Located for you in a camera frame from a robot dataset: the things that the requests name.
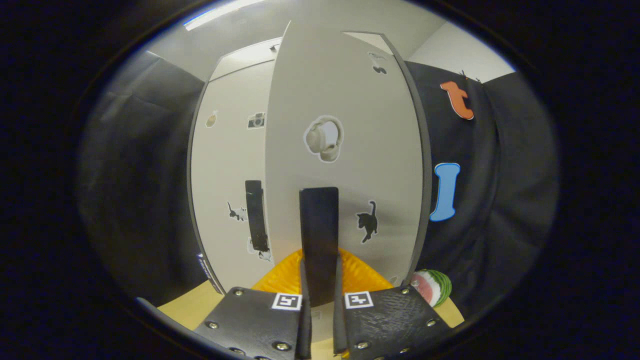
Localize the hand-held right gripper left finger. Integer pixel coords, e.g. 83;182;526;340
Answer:
192;249;313;360

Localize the dark blue book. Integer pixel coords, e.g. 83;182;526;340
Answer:
196;253;223;295

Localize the black backdrop cloth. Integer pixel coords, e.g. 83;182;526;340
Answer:
75;50;561;321

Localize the white double-door shoe cabinet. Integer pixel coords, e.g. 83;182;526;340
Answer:
186;20;434;321

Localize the cabinet door with cat sticker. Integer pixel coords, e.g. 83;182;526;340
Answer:
264;20;426;321

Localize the black door handle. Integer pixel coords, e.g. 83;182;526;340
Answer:
299;187;341;307
245;180;271;252

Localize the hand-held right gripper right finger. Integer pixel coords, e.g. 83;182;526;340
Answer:
332;249;453;360

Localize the watermelon slice toy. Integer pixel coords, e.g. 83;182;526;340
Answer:
411;269;453;308

